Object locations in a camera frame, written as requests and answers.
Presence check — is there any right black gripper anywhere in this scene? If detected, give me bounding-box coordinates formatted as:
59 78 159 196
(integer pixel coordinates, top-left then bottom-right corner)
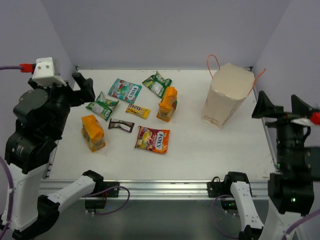
254 89 317 169

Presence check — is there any green snack pouch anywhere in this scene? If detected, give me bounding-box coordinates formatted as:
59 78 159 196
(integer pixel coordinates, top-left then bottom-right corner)
142 71 172 99
85 91 119 121

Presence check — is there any teal fox's candy bag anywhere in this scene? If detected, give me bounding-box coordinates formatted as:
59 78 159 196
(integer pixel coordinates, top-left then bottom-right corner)
108 78 142 104

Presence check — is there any orange snack bag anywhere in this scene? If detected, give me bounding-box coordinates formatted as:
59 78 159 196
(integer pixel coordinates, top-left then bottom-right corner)
156 86 178 122
81 115 106 152

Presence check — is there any yellow m&m's packet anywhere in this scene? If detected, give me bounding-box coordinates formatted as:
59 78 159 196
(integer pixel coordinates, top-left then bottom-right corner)
125 103 151 120

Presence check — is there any beige paper bag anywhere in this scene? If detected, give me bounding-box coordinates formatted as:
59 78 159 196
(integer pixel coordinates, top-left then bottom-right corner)
201 54 266 129

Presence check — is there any brown chocolate bar wrapper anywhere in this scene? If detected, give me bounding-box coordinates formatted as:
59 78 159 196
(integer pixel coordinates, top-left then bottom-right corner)
108 118 135 133

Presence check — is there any orange fox's candy bag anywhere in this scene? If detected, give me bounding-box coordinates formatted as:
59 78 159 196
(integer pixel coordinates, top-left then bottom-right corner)
134 126 170 154

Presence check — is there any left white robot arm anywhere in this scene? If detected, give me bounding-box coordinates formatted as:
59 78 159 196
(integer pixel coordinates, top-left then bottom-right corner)
0 72 104 240

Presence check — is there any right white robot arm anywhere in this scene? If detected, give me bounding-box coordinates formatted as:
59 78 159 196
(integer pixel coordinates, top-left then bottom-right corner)
222 91 320 240

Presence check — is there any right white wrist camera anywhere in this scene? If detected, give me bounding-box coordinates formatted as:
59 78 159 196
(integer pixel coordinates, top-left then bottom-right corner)
291 108 320 127

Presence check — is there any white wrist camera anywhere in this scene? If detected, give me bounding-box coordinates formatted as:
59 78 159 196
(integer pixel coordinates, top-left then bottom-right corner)
19 57 67 88
291 108 320 127

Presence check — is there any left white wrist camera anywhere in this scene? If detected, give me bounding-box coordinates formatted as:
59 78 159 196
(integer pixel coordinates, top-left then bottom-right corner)
19 57 67 88

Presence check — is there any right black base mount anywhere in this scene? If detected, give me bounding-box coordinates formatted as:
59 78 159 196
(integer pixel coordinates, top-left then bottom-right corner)
206 175 239 217

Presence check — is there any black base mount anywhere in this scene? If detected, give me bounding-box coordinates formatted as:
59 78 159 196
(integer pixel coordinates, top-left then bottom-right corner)
84 181 131 216
206 175 239 217

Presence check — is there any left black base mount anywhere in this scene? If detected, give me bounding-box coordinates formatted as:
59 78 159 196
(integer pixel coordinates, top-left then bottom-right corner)
84 181 131 216

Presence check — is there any aluminium front rail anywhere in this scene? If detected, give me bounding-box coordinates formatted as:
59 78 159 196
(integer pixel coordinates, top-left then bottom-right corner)
39 179 269 200

